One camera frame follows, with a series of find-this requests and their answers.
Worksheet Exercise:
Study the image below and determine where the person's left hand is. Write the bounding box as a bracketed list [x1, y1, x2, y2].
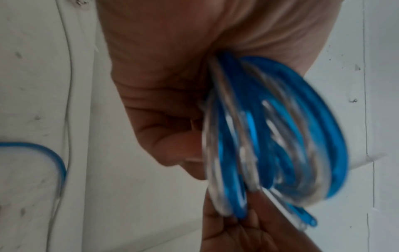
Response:
[93, 0, 344, 181]

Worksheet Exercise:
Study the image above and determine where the blue cable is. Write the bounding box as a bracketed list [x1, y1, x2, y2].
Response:
[199, 51, 350, 232]

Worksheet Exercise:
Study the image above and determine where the tangle of white cables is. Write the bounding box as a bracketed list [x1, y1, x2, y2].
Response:
[44, 0, 74, 252]

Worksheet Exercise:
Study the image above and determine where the person's right hand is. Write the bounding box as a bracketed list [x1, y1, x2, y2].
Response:
[201, 189, 325, 252]

